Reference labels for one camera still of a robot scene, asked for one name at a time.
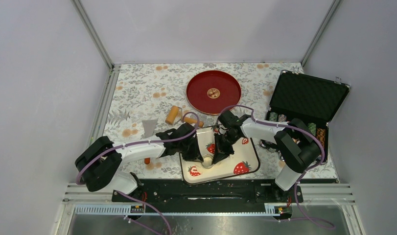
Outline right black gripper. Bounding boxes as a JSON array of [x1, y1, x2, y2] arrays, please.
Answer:
[[213, 131, 240, 165]]

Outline white dough piece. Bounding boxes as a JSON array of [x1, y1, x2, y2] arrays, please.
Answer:
[[201, 154, 221, 171]]

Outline metal round cookie cutter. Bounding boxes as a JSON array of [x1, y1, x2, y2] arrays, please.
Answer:
[[202, 154, 213, 169]]

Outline strawberry pattern rectangular tray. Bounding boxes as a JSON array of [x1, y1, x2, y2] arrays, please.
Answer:
[[180, 127, 260, 185]]

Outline wooden roller with handle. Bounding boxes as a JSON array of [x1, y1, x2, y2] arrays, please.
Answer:
[[165, 106, 204, 128]]

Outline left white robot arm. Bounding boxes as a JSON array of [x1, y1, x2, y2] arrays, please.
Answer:
[[75, 123, 204, 201]]

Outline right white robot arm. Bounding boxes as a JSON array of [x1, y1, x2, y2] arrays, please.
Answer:
[[212, 110, 325, 202]]

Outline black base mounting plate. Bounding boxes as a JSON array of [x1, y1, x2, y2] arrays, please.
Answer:
[[130, 179, 304, 213]]

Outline red round lacquer tray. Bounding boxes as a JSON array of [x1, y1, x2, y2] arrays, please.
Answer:
[[186, 70, 241, 115]]

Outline floral tablecloth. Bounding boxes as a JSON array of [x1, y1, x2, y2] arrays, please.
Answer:
[[101, 62, 338, 179]]

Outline black poker chip case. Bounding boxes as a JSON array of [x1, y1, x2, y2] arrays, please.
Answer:
[[265, 70, 350, 164]]

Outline metal scraper orange handle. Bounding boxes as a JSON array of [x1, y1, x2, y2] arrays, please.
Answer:
[[141, 119, 159, 165]]

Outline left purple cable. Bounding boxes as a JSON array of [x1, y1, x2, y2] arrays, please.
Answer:
[[75, 112, 201, 235]]

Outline purple cable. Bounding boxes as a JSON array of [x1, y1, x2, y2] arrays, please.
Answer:
[[75, 112, 201, 235], [219, 104, 336, 231]]

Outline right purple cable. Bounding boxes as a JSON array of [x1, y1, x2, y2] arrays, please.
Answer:
[[219, 104, 336, 231]]

